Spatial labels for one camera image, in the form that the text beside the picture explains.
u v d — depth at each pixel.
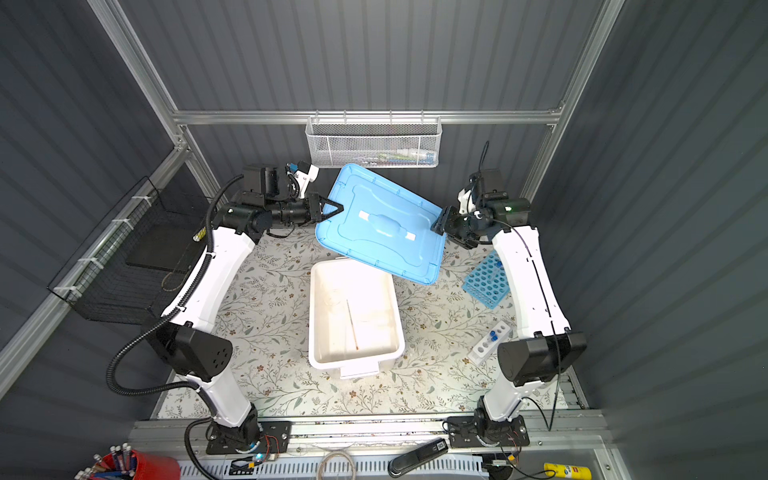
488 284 0.96
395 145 1.12
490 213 0.51
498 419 0.62
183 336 0.44
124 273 0.72
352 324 0.93
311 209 0.64
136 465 0.58
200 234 0.80
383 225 0.77
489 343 0.84
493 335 0.83
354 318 0.94
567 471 0.67
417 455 0.73
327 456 0.71
